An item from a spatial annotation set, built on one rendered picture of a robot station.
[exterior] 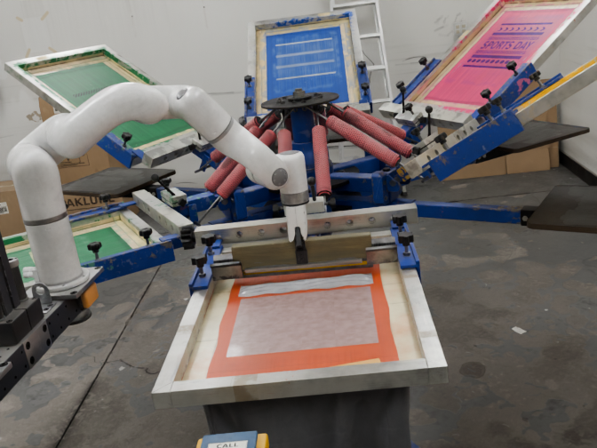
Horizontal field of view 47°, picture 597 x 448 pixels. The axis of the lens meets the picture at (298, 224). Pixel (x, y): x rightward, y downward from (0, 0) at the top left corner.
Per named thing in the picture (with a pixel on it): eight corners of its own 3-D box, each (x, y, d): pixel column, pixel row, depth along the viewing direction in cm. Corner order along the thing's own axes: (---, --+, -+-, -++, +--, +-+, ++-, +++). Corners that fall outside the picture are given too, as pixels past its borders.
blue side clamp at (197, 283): (210, 307, 184) (206, 283, 182) (193, 308, 185) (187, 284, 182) (226, 263, 213) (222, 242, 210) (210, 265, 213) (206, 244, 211)
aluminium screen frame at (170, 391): (449, 383, 134) (448, 365, 133) (154, 410, 139) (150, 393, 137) (403, 240, 209) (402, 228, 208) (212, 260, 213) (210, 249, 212)
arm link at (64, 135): (141, 60, 151) (119, 57, 167) (3, 173, 143) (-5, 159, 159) (181, 111, 158) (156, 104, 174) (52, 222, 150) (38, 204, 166)
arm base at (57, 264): (11, 295, 156) (-7, 231, 151) (37, 273, 168) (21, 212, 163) (76, 291, 154) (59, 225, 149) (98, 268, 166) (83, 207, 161)
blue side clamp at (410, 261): (421, 285, 180) (419, 260, 178) (401, 287, 181) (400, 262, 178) (408, 244, 209) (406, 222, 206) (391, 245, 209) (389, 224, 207)
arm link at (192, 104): (125, 109, 154) (109, 104, 167) (194, 168, 165) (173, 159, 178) (171, 54, 156) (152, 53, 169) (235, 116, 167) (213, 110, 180)
